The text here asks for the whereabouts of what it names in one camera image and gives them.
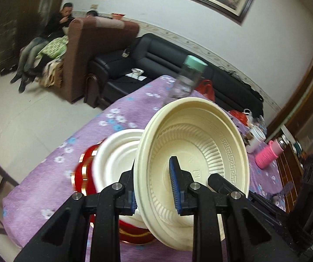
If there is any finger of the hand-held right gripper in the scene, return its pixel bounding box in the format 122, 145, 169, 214
208, 173, 313, 260

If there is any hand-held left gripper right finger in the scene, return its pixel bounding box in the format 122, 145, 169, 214
169, 156, 294, 262

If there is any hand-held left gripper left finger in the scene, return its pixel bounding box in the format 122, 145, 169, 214
14, 169, 138, 262

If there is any red glass plate gold rim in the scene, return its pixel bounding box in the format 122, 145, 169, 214
70, 142, 157, 245

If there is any white foam plate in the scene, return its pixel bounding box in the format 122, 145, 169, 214
92, 128, 151, 228

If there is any cream plastic bowl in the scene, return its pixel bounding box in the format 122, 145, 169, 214
133, 97, 250, 252

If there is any brown brick-pattern cabinet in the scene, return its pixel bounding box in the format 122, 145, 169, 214
275, 131, 310, 213

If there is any purple floral tablecloth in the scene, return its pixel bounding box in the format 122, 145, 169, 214
2, 75, 287, 262

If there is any pink knit-sleeved bottle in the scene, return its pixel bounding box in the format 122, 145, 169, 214
256, 139, 288, 170

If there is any white mug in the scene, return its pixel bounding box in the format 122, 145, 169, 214
245, 127, 266, 153

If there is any red plastic bag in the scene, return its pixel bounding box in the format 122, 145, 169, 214
229, 109, 252, 126
195, 80, 216, 101

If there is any clear jar green lid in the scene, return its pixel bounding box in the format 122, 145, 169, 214
169, 55, 208, 100

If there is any white paper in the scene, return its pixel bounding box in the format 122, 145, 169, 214
126, 68, 147, 81

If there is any black leather sofa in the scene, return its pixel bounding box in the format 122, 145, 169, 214
84, 33, 263, 121

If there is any plaid blanket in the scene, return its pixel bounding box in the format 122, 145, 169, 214
43, 59, 64, 88

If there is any brown sofa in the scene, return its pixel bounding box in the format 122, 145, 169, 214
38, 16, 140, 103

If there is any green patterned cushion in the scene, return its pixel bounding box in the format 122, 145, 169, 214
38, 35, 70, 60

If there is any dark wooden cabinet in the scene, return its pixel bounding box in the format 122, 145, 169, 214
0, 0, 72, 79

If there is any wooden door frame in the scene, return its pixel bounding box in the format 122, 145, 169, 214
266, 30, 313, 142

